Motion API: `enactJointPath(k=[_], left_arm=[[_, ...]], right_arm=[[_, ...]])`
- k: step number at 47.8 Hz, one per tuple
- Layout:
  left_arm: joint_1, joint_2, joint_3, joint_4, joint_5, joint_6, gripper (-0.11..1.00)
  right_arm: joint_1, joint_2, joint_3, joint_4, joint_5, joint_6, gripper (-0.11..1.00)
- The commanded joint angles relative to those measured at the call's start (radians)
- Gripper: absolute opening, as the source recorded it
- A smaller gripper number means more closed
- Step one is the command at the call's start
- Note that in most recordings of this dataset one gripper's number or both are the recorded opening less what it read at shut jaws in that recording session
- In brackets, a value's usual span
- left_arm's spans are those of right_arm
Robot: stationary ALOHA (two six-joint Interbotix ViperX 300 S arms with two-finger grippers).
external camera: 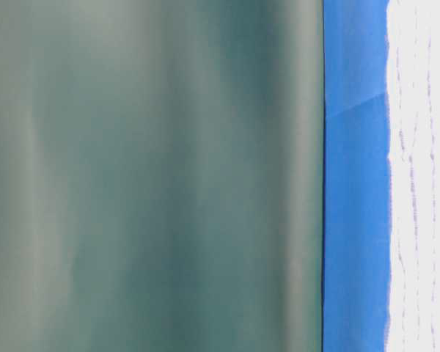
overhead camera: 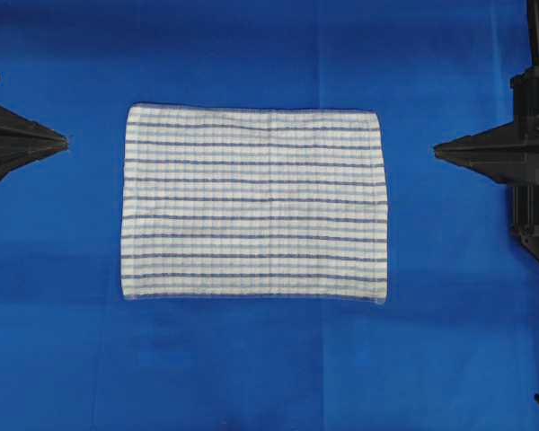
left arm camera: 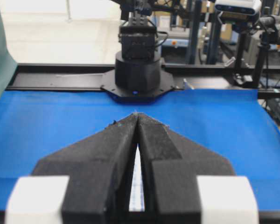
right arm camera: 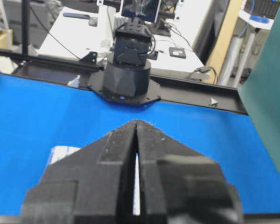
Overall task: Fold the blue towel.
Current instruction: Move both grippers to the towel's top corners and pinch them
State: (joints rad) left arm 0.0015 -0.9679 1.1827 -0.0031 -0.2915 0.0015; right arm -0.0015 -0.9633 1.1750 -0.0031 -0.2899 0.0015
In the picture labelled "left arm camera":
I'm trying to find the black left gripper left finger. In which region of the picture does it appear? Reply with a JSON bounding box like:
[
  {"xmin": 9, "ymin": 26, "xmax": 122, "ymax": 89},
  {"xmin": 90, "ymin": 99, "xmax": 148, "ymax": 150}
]
[{"xmin": 5, "ymin": 112, "xmax": 139, "ymax": 224}]

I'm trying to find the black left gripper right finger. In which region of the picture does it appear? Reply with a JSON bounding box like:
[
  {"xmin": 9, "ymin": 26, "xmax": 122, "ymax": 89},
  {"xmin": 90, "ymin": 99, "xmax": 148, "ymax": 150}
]
[{"xmin": 136, "ymin": 112, "xmax": 259, "ymax": 224}]

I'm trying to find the blue white striped towel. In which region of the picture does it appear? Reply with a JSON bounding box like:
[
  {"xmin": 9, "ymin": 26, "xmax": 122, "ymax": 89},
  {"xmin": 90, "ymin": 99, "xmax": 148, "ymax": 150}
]
[{"xmin": 129, "ymin": 146, "xmax": 145, "ymax": 212}]

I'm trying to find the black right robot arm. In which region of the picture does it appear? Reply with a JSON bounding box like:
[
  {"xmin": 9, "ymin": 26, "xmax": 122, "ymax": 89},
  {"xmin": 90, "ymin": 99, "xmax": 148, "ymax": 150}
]
[{"xmin": 115, "ymin": 0, "xmax": 161, "ymax": 92}]

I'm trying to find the blue table cloth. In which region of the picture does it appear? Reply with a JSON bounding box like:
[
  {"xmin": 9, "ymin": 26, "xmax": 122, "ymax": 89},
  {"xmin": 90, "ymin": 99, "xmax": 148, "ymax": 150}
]
[{"xmin": 0, "ymin": 90, "xmax": 280, "ymax": 210}]

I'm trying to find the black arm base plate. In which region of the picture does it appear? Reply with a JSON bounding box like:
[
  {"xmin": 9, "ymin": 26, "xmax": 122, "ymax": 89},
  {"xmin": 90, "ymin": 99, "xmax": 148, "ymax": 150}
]
[{"xmin": 100, "ymin": 70, "xmax": 175, "ymax": 103}]

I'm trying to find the black camera stand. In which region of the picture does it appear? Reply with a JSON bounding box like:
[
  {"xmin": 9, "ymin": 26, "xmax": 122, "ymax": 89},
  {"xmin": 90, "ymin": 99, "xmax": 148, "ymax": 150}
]
[{"xmin": 232, "ymin": 15, "xmax": 280, "ymax": 88}]

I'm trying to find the white depth camera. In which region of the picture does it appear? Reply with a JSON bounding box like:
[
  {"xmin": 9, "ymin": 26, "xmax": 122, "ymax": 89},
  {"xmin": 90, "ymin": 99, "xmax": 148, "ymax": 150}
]
[{"xmin": 214, "ymin": 0, "xmax": 262, "ymax": 23}]

